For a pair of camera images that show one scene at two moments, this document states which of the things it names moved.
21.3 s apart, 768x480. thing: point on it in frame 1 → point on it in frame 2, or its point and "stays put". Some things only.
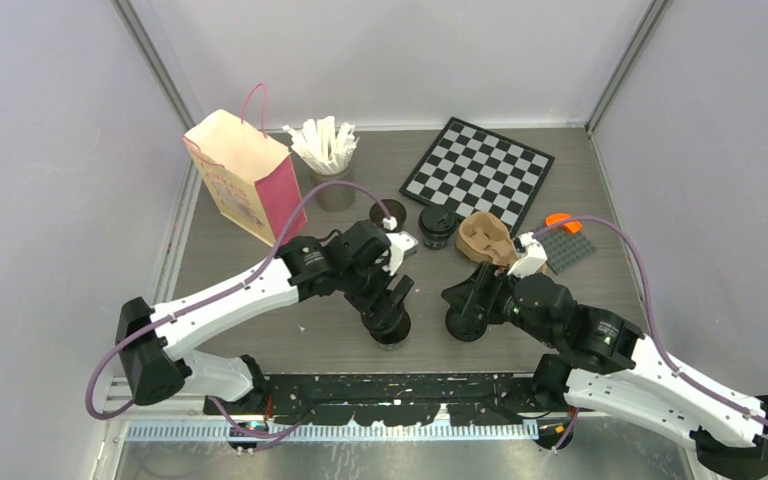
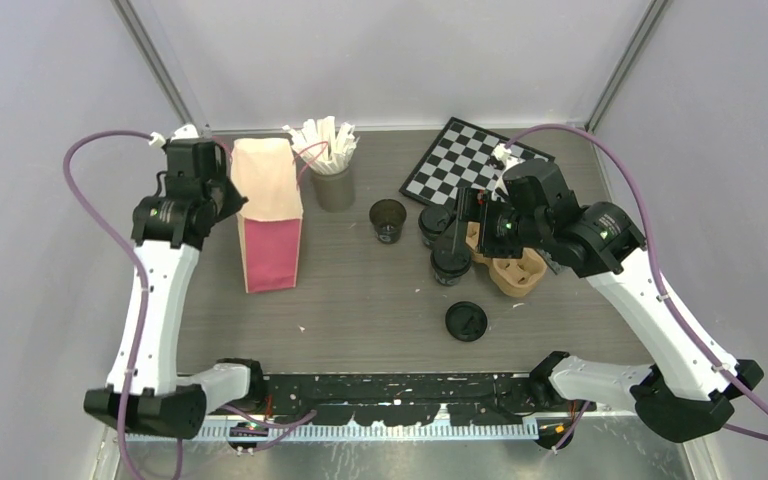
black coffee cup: [393, 339] → [448, 267]
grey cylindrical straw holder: [335, 198] stays put
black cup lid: [388, 326] → [450, 261]
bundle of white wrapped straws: [326, 148] stays put
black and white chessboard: [475, 170] stays put
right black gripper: [481, 289] → [468, 207]
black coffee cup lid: [464, 328] stays put
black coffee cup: [395, 208] stays put
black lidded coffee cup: [436, 223] stays put
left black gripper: [378, 302] → [235, 201]
